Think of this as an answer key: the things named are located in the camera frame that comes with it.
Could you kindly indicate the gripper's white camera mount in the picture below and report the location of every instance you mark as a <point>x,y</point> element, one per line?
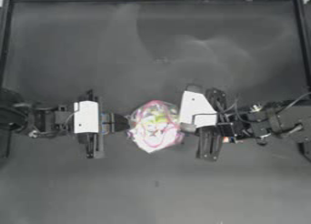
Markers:
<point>86,117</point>
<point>197,109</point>

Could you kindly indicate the clear bag with pink zip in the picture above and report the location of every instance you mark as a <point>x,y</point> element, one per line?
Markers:
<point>155,127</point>

